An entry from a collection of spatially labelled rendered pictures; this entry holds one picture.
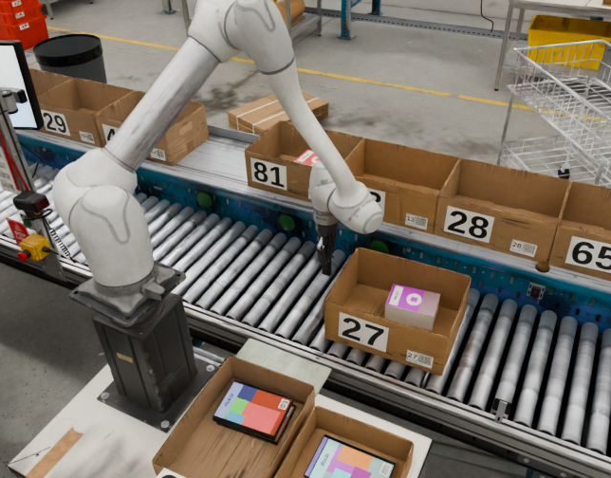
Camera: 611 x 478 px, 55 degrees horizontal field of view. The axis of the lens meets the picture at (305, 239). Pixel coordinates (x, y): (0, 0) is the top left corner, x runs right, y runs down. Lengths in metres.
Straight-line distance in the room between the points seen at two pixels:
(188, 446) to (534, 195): 1.48
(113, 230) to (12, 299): 2.23
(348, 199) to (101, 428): 0.96
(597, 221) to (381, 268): 0.81
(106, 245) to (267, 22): 0.64
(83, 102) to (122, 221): 1.94
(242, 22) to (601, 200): 1.42
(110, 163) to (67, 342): 1.76
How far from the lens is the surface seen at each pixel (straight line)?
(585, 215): 2.35
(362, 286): 2.11
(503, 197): 2.36
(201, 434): 1.75
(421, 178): 2.40
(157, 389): 1.73
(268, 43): 1.49
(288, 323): 2.00
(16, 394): 3.10
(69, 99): 3.26
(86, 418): 1.88
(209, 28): 1.59
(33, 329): 3.37
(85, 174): 1.59
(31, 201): 2.21
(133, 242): 1.44
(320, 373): 1.85
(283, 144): 2.61
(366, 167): 2.47
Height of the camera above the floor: 2.18
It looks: 38 degrees down
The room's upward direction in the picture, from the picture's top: 2 degrees counter-clockwise
